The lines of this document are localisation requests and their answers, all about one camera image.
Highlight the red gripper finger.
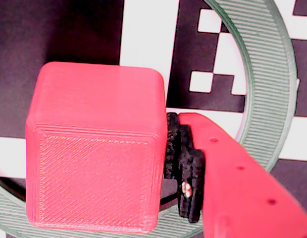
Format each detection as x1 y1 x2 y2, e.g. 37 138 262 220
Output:
164 113 307 238

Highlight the red cube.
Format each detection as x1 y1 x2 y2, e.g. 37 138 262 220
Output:
25 61 169 235

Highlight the black white marker mat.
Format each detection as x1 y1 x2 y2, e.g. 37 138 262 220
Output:
0 0 307 238

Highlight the green ring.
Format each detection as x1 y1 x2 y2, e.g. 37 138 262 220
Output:
0 0 300 238

